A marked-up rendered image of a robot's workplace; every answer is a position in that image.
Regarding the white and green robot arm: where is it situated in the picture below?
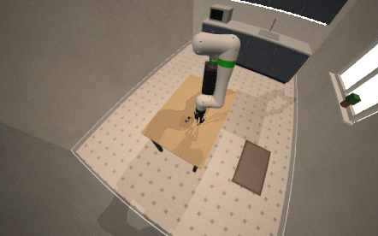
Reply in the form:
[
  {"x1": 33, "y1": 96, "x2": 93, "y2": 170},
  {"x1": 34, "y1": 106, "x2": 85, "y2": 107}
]
[{"x1": 192, "y1": 32, "x2": 240, "y2": 115}]

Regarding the tan mat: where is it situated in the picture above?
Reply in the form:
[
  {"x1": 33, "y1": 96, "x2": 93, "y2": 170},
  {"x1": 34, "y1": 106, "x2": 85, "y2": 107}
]
[{"x1": 179, "y1": 115, "x2": 193, "y2": 128}]

